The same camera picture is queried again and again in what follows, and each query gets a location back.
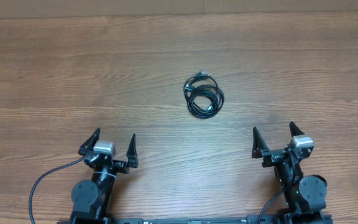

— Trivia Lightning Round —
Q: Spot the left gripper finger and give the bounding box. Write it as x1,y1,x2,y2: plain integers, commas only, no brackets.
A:
78,128,100,156
126,133,139,168

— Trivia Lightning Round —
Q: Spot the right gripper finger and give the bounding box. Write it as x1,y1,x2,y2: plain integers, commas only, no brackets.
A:
252,126,269,159
289,121,304,137

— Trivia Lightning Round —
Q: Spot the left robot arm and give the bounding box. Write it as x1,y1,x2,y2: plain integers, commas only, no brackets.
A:
69,128,139,224

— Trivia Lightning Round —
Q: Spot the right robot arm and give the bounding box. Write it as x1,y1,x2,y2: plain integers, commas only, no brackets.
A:
252,121,333,223

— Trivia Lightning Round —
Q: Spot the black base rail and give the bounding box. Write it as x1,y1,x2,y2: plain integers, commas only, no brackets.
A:
57,213,334,224

